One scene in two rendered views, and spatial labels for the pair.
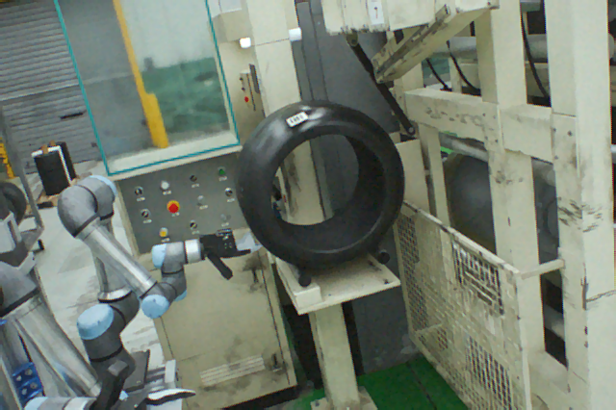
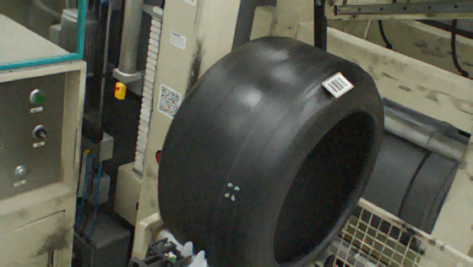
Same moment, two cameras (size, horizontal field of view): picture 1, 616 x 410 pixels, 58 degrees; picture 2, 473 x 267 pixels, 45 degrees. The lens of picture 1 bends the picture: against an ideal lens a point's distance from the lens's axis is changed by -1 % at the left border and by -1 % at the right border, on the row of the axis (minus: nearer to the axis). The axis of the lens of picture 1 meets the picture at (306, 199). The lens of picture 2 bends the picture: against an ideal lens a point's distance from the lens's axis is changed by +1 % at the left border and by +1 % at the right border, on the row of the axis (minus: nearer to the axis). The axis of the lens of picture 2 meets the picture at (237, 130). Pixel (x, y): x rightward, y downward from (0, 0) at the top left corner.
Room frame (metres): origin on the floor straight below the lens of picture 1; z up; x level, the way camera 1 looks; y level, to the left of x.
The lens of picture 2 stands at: (1.09, 0.84, 1.78)
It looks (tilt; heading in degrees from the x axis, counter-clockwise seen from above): 25 degrees down; 316
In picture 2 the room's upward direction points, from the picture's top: 12 degrees clockwise
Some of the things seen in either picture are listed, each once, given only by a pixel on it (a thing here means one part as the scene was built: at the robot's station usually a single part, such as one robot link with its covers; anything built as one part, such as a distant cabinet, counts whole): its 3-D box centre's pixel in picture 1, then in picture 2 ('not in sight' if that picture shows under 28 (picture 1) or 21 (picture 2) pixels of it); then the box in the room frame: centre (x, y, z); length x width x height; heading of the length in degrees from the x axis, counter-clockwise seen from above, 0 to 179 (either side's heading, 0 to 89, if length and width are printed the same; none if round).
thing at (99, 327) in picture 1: (99, 329); not in sight; (1.68, 0.75, 0.88); 0.13 x 0.12 x 0.14; 167
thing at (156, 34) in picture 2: not in sight; (154, 97); (2.22, 0.06, 1.19); 0.05 x 0.04 x 0.48; 100
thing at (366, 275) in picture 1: (335, 276); not in sight; (1.90, -0.05, 0.80); 0.37 x 0.36 x 0.02; 100
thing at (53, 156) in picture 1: (55, 170); not in sight; (7.96, 3.42, 0.38); 1.20 x 0.80 x 0.76; 15
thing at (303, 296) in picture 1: (296, 277); not in sight; (1.87, 0.09, 0.84); 0.36 x 0.09 x 0.06; 10
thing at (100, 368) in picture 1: (109, 360); not in sight; (1.67, 0.75, 0.77); 0.15 x 0.15 x 0.10
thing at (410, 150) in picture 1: (397, 174); not in sight; (2.18, -0.38, 1.05); 0.20 x 0.15 x 0.30; 10
